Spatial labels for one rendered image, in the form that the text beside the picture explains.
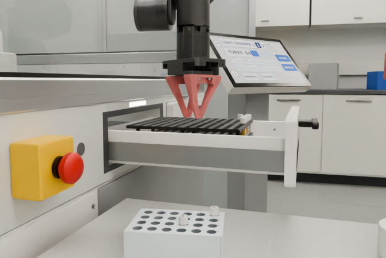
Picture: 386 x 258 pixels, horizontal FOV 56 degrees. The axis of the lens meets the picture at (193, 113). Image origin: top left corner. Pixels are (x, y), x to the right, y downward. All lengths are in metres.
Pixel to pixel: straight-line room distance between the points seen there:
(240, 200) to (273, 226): 1.15
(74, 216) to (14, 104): 0.22
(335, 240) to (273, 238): 0.09
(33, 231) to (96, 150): 0.18
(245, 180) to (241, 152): 1.10
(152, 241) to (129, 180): 0.32
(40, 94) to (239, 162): 0.32
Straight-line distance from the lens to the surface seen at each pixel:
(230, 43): 1.65
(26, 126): 0.52
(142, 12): 0.64
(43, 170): 0.48
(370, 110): 3.67
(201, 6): 0.62
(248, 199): 1.75
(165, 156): 0.65
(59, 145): 0.50
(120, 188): 0.75
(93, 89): 0.65
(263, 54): 1.75
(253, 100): 1.68
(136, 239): 0.49
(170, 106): 0.95
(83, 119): 0.62
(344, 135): 3.65
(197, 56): 0.61
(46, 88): 0.54
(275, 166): 0.61
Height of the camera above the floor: 0.99
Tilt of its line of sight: 5 degrees down
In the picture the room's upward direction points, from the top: straight up
